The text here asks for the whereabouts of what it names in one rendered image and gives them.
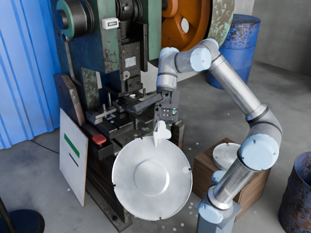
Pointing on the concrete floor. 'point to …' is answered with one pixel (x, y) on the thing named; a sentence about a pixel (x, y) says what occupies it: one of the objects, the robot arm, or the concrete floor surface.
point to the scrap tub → (297, 198)
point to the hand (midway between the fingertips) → (154, 143)
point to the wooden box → (252, 192)
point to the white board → (73, 155)
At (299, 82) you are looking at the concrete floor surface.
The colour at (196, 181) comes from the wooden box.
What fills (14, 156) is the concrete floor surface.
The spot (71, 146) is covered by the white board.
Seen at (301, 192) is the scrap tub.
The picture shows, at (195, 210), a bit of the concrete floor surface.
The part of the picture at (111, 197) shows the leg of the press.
